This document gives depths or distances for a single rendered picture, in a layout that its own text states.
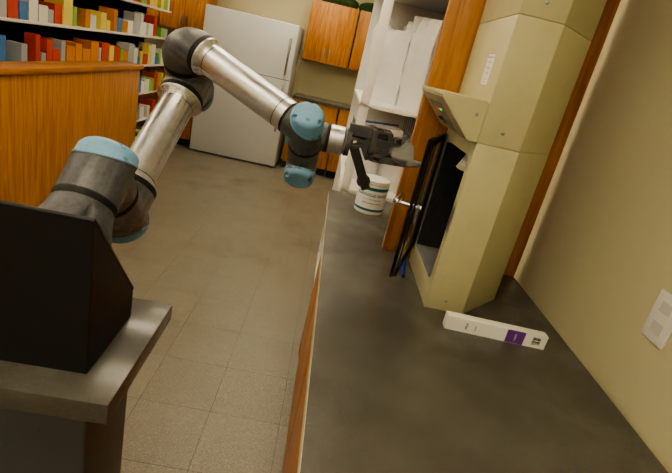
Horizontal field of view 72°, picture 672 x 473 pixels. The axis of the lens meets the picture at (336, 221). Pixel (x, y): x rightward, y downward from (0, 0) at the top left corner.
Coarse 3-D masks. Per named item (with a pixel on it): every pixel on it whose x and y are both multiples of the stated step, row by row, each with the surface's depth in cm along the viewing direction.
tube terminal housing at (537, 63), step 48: (480, 48) 128; (528, 48) 107; (576, 48) 114; (480, 96) 119; (528, 96) 110; (480, 144) 114; (528, 144) 117; (480, 192) 118; (528, 192) 129; (480, 240) 122; (432, 288) 127; (480, 288) 132
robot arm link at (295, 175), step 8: (288, 152) 109; (288, 160) 111; (296, 160) 108; (304, 160) 107; (312, 160) 109; (288, 168) 110; (296, 168) 109; (304, 168) 109; (312, 168) 111; (288, 176) 111; (296, 176) 110; (304, 176) 110; (312, 176) 111; (296, 184) 113; (304, 184) 112
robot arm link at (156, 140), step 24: (168, 72) 115; (168, 96) 114; (192, 96) 116; (168, 120) 111; (144, 144) 106; (168, 144) 110; (144, 168) 104; (144, 192) 101; (144, 216) 103; (120, 240) 102
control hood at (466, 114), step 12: (432, 96) 128; (444, 96) 111; (456, 96) 110; (468, 96) 123; (444, 108) 119; (456, 108) 111; (468, 108) 111; (480, 108) 111; (456, 120) 113; (468, 120) 112; (480, 120) 112; (456, 132) 123; (468, 132) 113
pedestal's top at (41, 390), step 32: (128, 320) 95; (160, 320) 97; (128, 352) 86; (0, 384) 73; (32, 384) 74; (64, 384) 75; (96, 384) 77; (128, 384) 82; (64, 416) 74; (96, 416) 74
